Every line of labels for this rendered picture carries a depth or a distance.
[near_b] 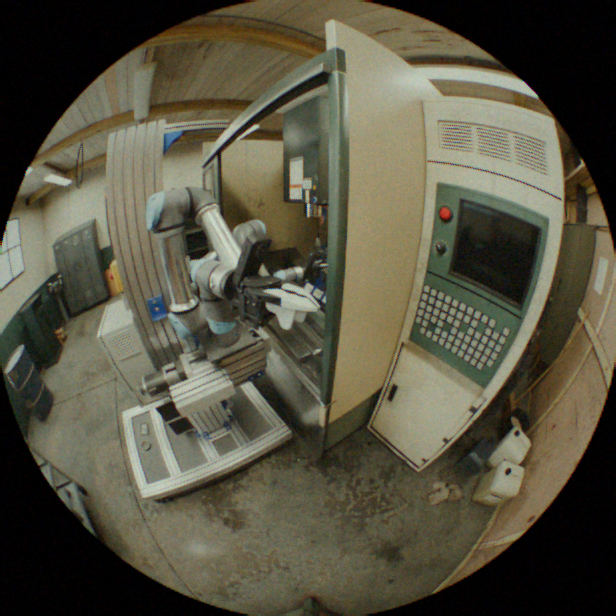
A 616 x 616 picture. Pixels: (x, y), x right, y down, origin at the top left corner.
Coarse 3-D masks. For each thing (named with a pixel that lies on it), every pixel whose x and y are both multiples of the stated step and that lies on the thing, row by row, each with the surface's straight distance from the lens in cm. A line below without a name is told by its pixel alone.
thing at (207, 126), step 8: (208, 120) 112; (216, 120) 113; (224, 120) 114; (168, 128) 110; (176, 128) 108; (184, 128) 108; (192, 128) 109; (200, 128) 109; (208, 128) 111; (216, 128) 112; (224, 128) 113
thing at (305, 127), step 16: (320, 96) 159; (288, 112) 185; (304, 112) 165; (320, 112) 153; (288, 128) 179; (304, 128) 160; (320, 128) 149; (288, 144) 176; (304, 144) 157; (320, 144) 146; (288, 160) 173; (304, 160) 155; (320, 160) 144; (288, 176) 172; (304, 176) 154; (320, 176) 143; (288, 192) 172; (304, 192) 153; (320, 192) 143
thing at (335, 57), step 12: (336, 48) 74; (312, 60) 80; (324, 60) 75; (336, 60) 70; (300, 72) 83; (276, 84) 97; (312, 84) 76; (264, 96) 105; (288, 96) 85; (252, 108) 116; (276, 108) 97; (240, 120) 131; (228, 132) 153; (240, 132) 130; (216, 144) 187; (228, 144) 157; (204, 156) 246
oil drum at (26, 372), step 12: (24, 348) 369; (12, 360) 384; (24, 360) 354; (12, 372) 353; (24, 372) 352; (36, 372) 372; (24, 384) 355; (36, 384) 362; (24, 396) 367; (36, 396) 363; (48, 396) 376; (36, 408) 371; (48, 408) 373
